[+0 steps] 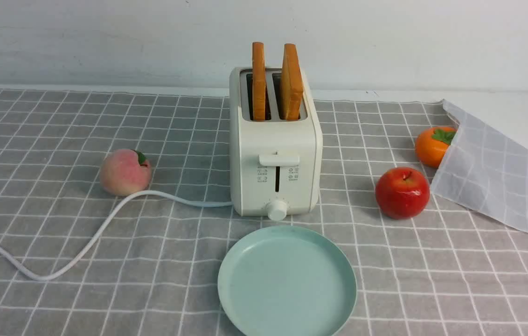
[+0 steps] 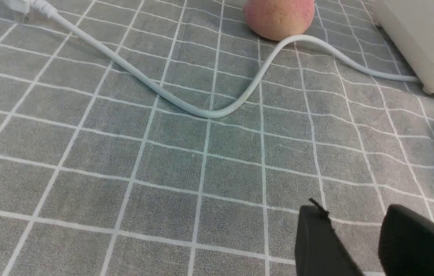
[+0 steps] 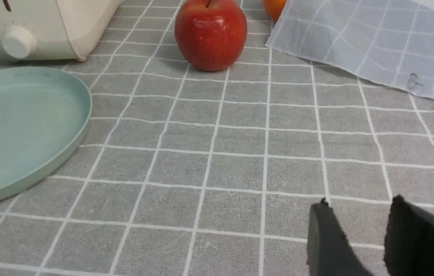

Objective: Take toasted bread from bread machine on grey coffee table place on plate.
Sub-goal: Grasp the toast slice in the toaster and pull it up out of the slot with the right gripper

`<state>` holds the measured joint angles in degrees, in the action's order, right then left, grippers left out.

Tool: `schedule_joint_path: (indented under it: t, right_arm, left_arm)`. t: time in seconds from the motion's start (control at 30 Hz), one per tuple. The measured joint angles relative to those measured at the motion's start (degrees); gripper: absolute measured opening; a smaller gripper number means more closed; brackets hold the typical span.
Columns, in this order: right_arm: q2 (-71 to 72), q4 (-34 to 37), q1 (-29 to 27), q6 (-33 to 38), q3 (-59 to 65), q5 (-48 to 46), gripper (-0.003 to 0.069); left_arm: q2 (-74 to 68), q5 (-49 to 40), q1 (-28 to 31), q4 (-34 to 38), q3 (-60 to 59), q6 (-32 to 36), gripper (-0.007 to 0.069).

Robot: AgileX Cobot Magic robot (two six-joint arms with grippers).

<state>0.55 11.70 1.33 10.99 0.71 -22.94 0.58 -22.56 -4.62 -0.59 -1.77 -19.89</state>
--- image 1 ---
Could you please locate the toast slice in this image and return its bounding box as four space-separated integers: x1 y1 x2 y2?
252 41 266 121
280 44 303 121

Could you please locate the light green round plate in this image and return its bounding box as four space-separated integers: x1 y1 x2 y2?
217 225 357 336

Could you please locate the white two-slot toaster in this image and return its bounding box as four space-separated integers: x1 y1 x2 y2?
229 67 323 221

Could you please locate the pink peach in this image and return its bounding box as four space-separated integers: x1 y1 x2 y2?
98 148 152 196

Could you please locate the red apple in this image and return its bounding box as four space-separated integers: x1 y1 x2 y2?
375 167 431 220

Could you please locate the orange persimmon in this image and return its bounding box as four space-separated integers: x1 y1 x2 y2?
415 127 457 169

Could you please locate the grey checked tablecloth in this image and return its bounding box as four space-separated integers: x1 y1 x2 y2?
0 89 528 336

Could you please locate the white toaster power cord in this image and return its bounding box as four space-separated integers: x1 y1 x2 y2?
0 189 233 281

